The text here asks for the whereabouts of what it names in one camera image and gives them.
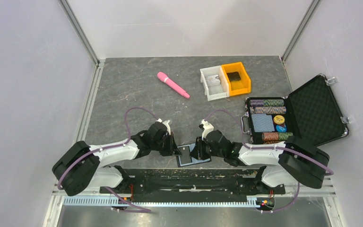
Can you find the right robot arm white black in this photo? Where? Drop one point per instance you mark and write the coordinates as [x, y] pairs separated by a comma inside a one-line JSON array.
[[292, 161]]

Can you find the top poker chip row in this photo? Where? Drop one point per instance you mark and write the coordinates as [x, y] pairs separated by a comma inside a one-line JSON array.
[[267, 102]]

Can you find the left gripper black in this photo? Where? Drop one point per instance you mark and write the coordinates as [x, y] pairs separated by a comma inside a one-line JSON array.
[[172, 148]]

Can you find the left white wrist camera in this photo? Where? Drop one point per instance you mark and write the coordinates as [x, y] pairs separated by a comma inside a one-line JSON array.
[[166, 123]]

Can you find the poker chip row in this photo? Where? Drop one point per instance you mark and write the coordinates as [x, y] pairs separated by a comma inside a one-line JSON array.
[[267, 102], [268, 110], [276, 136]]

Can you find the yellow dealer chip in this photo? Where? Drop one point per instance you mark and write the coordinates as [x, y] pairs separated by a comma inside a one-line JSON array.
[[279, 119]]

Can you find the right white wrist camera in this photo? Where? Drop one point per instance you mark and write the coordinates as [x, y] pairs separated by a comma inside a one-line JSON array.
[[206, 128]]

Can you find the white cable duct strip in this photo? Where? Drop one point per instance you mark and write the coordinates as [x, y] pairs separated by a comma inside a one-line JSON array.
[[113, 201]]

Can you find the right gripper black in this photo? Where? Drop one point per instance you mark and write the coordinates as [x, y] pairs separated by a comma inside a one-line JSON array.
[[197, 152]]

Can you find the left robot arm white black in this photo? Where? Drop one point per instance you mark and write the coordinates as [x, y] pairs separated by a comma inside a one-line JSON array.
[[84, 166]]

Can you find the orange plastic bin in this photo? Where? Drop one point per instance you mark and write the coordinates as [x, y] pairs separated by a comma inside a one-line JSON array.
[[242, 86]]

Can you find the card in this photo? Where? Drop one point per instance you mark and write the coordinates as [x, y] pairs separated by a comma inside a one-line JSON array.
[[185, 158], [213, 80]]

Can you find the blue dealer chip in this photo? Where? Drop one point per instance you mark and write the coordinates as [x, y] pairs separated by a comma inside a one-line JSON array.
[[281, 128]]

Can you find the black poker chip case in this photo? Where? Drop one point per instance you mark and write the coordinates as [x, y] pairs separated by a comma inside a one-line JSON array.
[[312, 113]]

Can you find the black object in orange bin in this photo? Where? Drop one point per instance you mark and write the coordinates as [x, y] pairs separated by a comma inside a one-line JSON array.
[[233, 76]]

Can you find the black leather card holder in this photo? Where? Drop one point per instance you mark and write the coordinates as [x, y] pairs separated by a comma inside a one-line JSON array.
[[194, 161]]

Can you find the lower poker chip row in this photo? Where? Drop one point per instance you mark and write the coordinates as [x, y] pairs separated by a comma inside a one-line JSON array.
[[276, 136]]

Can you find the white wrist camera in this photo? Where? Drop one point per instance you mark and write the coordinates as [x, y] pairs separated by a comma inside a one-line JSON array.
[[166, 123], [206, 128]]

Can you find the card in white bin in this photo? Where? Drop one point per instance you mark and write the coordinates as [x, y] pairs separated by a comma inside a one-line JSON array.
[[213, 80]]

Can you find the blue playing card deck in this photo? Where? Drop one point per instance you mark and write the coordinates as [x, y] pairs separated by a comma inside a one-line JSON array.
[[262, 123]]

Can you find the pink wand massager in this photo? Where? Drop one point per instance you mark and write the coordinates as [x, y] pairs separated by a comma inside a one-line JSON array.
[[165, 79]]

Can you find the white plastic bin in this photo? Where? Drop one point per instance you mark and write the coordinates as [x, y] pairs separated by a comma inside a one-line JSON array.
[[214, 92]]

